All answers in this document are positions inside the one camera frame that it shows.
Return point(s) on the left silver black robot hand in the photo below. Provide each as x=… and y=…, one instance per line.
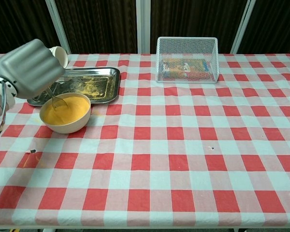
x=29, y=70

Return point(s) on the metal spoon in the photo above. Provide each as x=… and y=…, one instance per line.
x=53, y=101

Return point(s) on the yellow batter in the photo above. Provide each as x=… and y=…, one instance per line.
x=79, y=106

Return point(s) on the white bowl of orange liquid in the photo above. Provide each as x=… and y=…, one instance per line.
x=67, y=126

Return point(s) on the dark ribbed partition panel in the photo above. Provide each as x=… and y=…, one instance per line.
x=19, y=21
x=99, y=24
x=191, y=19
x=275, y=24

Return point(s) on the stainless steel rectangular tray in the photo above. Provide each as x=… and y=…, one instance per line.
x=91, y=82

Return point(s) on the red white checked tablecloth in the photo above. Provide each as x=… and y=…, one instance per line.
x=159, y=149

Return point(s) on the colourful flat package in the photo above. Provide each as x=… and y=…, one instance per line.
x=183, y=67

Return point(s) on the white partition frame post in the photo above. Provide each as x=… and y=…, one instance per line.
x=143, y=26
x=242, y=26
x=58, y=26

